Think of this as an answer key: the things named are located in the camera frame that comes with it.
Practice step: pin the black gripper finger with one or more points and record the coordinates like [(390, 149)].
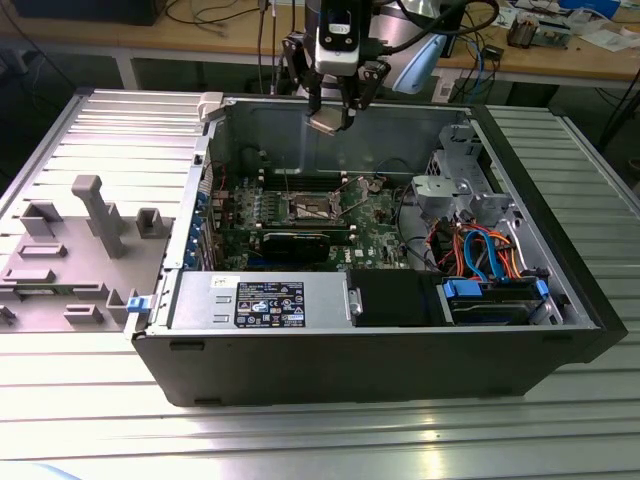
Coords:
[(314, 100), (372, 82)]

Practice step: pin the silver topped CPU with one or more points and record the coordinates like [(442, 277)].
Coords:
[(326, 120)]

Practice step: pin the thin metal locking lever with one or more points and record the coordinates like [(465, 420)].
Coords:
[(287, 184)]

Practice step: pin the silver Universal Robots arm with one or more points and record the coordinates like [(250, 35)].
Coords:
[(422, 62)]

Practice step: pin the black RAM slot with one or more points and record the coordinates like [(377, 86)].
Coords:
[(275, 187), (275, 179), (275, 183), (275, 175)]

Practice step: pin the CPU socket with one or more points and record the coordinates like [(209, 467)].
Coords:
[(310, 210)]

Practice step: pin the black plastic bay cover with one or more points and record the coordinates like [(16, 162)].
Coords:
[(390, 300)]

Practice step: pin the white paper tag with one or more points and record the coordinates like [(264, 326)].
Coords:
[(442, 90)]

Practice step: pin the black upright box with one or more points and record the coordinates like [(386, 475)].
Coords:
[(457, 25)]

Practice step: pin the pale grey plastic block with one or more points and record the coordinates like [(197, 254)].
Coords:
[(210, 105)]

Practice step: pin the small black adapter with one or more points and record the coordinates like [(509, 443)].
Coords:
[(493, 52)]

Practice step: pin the grey metal drive cage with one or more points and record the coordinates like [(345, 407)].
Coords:
[(440, 192)]

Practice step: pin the white paper sheet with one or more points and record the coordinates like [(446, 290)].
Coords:
[(605, 40), (502, 17)]

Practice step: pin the green motherboard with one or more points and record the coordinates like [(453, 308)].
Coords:
[(370, 235)]

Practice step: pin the small brown electronic part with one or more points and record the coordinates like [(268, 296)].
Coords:
[(522, 32)]

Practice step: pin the grey electronic module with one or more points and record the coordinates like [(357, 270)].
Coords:
[(554, 35)]

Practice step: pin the blue flat box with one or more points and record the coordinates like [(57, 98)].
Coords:
[(590, 6)]

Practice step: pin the silver power supply unit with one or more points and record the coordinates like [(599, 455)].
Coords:
[(200, 300)]

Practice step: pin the large black box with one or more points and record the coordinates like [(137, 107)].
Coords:
[(85, 12)]

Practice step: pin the wooden workbench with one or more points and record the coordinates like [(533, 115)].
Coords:
[(75, 37)]

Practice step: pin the hard disk in blue carrier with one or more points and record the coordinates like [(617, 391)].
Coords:
[(487, 307)]

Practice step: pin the black open PC case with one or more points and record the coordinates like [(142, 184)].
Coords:
[(350, 365)]

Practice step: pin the blue plastic case latch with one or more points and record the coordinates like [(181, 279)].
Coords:
[(139, 305)]

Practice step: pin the grey plastic parts rack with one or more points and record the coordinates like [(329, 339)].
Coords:
[(75, 250)]

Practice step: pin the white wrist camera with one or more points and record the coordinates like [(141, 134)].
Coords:
[(337, 62)]

